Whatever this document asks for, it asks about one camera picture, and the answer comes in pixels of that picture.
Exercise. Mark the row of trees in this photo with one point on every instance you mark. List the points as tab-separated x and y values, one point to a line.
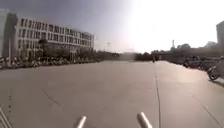
66	53

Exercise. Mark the grey paved plaza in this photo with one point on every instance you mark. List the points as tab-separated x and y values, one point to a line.
110	86

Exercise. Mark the robot's own part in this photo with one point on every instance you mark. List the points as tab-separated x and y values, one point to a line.
81	122
144	120

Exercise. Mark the large white office building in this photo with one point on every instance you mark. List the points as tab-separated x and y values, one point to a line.
50	36

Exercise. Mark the row of parked bicycles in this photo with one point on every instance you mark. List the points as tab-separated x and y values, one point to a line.
40	62

